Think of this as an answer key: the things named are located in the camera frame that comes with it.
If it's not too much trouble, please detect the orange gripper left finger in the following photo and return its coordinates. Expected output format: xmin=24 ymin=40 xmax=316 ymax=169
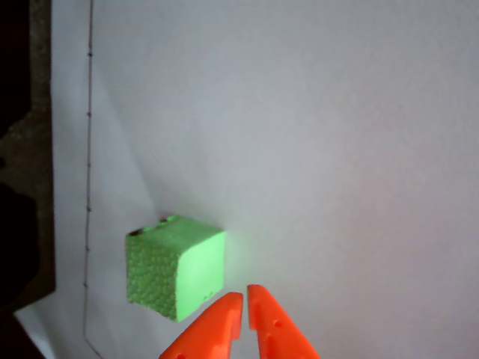
xmin=158 ymin=291 xmax=245 ymax=359

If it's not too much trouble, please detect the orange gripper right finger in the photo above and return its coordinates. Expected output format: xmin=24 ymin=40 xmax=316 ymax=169
xmin=246 ymin=283 xmax=322 ymax=359

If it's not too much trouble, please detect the green textured foam cube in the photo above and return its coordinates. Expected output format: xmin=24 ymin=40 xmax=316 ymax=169
xmin=124 ymin=213 xmax=228 ymax=324

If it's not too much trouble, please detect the white paper sheet drawn frame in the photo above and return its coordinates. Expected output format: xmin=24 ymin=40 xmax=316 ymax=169
xmin=13 ymin=0 xmax=479 ymax=359

